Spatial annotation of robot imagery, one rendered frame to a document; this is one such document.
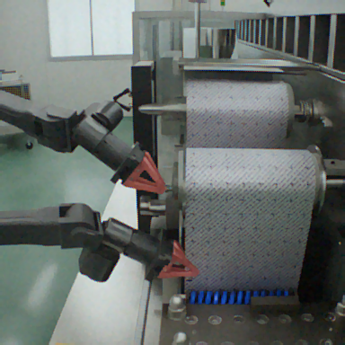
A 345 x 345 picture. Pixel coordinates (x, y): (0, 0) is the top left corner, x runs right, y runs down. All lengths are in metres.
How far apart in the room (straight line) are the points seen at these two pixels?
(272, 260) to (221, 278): 0.11
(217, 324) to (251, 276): 0.13
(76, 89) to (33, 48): 1.01
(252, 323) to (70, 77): 6.03
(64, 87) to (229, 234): 6.00
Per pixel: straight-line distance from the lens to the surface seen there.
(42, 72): 6.67
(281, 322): 0.74
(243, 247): 0.73
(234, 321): 0.74
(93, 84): 6.43
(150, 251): 0.71
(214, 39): 1.32
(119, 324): 0.91
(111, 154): 0.71
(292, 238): 0.74
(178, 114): 0.91
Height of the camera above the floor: 1.54
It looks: 23 degrees down
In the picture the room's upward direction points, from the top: straight up
